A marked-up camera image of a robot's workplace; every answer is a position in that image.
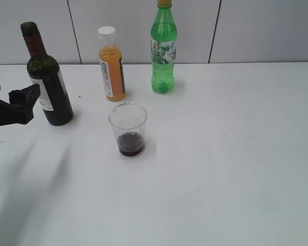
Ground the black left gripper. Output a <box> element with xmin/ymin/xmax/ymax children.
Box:
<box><xmin>0</xmin><ymin>85</ymin><xmax>40</xmax><ymax>126</ymax></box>

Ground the dark red wine bottle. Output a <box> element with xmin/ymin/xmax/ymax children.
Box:
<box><xmin>21</xmin><ymin>22</ymin><xmax>73</xmax><ymax>126</ymax></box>

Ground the transparent plastic cup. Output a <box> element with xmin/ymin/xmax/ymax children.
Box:
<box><xmin>108</xmin><ymin>102</ymin><xmax>148</xmax><ymax>157</ymax></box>

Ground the orange juice bottle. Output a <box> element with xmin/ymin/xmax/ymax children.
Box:
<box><xmin>98</xmin><ymin>26</ymin><xmax>126</xmax><ymax>101</ymax></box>

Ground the green soda bottle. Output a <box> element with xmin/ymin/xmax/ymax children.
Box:
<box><xmin>150</xmin><ymin>1</ymin><xmax>178</xmax><ymax>94</ymax></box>

